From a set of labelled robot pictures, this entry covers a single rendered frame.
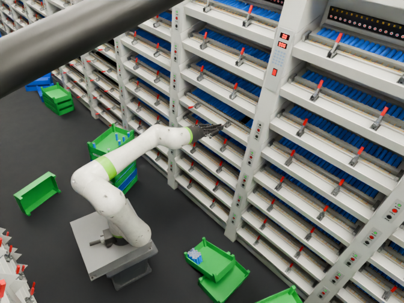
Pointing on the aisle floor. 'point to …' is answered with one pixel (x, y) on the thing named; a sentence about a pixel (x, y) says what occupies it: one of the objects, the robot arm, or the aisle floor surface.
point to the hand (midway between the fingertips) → (217, 127)
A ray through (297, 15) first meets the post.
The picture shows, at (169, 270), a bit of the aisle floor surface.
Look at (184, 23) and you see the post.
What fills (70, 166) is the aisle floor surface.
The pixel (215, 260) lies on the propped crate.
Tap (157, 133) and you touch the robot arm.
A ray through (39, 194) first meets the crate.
